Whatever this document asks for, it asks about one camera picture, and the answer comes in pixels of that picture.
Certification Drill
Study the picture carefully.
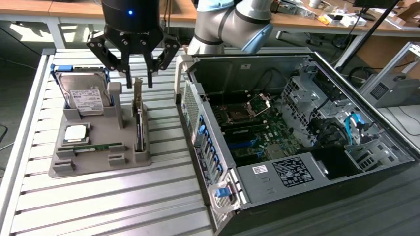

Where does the silver disk bay cage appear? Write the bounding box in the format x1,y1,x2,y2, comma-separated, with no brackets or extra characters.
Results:
281,73,329,118

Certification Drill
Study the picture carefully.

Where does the thin black wire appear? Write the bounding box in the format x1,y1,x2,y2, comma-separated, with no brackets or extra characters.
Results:
260,68,285,99

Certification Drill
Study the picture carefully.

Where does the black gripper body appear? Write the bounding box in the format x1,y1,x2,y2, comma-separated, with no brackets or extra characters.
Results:
100,0,164,60

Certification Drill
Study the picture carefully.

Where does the black monitor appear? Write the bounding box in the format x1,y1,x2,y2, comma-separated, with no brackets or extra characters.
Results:
352,0,378,21

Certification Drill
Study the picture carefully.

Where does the green RAM stick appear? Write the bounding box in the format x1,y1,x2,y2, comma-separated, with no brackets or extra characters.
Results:
70,143,122,152

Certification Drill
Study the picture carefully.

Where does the silver chipset heat sink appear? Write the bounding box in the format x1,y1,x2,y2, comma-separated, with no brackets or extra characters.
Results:
265,144,286,160

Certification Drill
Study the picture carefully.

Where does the black tripod pole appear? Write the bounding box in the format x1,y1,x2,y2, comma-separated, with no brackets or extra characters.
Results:
334,0,405,72

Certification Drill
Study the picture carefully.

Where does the blue plastic disk carrier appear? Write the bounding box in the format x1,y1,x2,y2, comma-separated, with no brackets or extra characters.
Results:
49,63,114,110

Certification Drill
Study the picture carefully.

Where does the brown cardboard box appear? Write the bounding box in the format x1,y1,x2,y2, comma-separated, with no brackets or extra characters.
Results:
394,3,420,29

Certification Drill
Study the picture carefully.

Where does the grey controller box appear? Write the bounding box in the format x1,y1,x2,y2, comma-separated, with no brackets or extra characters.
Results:
358,73,420,109

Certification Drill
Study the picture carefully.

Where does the black wire bundle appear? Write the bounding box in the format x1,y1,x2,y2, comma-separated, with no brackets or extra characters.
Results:
308,115,346,148

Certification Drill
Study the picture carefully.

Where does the wooden desk white frame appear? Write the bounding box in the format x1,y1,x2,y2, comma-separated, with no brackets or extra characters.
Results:
270,0,420,39
0,0,197,50

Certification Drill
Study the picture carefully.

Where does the silver socket cover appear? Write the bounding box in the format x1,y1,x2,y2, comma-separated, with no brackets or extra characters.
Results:
245,93,273,116

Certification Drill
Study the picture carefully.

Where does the white black small box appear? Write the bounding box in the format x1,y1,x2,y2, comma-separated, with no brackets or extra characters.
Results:
320,13,344,25

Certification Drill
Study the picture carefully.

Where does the black graphics card metal bracket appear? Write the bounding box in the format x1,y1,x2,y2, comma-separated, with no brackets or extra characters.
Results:
132,77,148,153

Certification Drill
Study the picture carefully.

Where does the aluminium profile frame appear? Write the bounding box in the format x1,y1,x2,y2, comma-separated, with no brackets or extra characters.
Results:
377,41,420,79

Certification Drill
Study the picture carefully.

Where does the light blue wire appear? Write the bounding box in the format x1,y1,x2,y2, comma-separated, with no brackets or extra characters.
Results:
342,111,365,148

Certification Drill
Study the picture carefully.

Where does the open black silver PC case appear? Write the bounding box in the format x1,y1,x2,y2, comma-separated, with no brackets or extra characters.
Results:
172,50,417,236

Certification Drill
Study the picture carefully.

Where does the grey plastic parts rack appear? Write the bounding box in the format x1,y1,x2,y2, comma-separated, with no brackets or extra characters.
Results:
48,82,153,178

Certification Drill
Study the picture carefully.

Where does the silver hard disk white label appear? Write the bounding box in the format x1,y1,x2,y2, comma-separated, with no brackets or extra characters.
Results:
53,70,109,116

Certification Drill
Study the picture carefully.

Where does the grey metal device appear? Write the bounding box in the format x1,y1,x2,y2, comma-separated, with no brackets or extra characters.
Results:
273,0,310,15

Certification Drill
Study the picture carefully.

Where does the CPU socket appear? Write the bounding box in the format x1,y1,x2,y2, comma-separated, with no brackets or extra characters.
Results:
224,104,254,123

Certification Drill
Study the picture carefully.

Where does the green Dell motherboard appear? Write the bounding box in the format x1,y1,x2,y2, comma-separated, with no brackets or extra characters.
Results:
209,98,305,168

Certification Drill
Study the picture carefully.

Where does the grey power supply unit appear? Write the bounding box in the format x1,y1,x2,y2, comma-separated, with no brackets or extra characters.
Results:
233,151,332,206

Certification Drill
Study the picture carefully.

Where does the silver disk bay tray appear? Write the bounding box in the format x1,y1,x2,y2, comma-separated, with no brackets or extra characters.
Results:
344,139,400,173

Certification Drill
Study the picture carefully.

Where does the silver CPU chip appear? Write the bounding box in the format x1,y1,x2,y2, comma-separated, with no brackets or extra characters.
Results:
64,124,90,144

